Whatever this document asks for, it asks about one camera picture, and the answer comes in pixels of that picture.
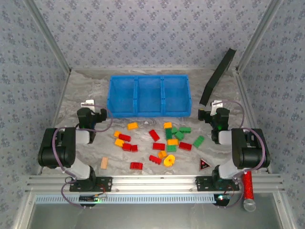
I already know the aluminium frame rail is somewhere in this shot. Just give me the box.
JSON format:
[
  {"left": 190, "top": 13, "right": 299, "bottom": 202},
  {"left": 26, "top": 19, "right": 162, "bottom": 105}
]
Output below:
[{"left": 25, "top": 174, "right": 286, "bottom": 193}]

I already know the black foam panel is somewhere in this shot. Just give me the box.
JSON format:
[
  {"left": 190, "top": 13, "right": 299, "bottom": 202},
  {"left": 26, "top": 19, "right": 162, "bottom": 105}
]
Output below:
[{"left": 199, "top": 47, "right": 237, "bottom": 107}]

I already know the aluminium corner post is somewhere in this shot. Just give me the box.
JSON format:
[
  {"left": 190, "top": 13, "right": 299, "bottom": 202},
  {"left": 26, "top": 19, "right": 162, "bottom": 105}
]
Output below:
[
  {"left": 235, "top": 0, "right": 285, "bottom": 73},
  {"left": 23, "top": 0, "right": 72, "bottom": 73}
]

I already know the aluminium side rail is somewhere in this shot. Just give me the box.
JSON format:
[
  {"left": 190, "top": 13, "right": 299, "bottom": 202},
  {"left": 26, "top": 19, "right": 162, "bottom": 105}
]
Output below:
[
  {"left": 234, "top": 68, "right": 274, "bottom": 174},
  {"left": 37, "top": 69, "right": 72, "bottom": 176}
]

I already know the light blue slotted cable duct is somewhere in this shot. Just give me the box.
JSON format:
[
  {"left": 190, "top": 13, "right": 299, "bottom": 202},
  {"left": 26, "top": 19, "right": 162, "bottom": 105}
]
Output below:
[{"left": 35, "top": 193, "right": 217, "bottom": 205}]

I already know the yellow rounded lego piece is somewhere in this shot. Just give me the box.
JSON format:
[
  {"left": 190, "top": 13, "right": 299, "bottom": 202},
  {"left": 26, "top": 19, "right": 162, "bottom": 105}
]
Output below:
[{"left": 163, "top": 154, "right": 176, "bottom": 167}]

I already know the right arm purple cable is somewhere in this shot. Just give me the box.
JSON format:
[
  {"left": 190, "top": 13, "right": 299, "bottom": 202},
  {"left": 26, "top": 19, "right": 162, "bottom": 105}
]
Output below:
[{"left": 218, "top": 100, "right": 265, "bottom": 208}]

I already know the black red triangle sign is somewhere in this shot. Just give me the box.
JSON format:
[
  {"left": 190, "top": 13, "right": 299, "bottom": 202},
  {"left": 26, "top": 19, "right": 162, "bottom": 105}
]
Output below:
[{"left": 198, "top": 157, "right": 212, "bottom": 172}]

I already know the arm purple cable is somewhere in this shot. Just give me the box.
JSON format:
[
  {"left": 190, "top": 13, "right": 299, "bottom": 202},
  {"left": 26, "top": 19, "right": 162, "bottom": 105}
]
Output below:
[
  {"left": 218, "top": 100, "right": 265, "bottom": 208},
  {"left": 52, "top": 104, "right": 113, "bottom": 208}
]

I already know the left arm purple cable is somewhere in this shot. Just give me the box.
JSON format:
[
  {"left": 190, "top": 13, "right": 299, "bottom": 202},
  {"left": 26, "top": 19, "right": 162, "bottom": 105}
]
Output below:
[{"left": 52, "top": 104, "right": 113, "bottom": 208}]

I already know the red glitter tube clear cap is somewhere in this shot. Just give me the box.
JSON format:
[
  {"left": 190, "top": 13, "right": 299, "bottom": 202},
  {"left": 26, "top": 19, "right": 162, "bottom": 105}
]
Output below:
[{"left": 241, "top": 170, "right": 257, "bottom": 212}]

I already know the small black circuit board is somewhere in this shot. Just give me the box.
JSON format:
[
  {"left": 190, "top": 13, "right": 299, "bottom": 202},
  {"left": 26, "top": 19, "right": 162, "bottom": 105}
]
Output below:
[
  {"left": 79, "top": 194, "right": 108, "bottom": 204},
  {"left": 213, "top": 193, "right": 231, "bottom": 206}
]

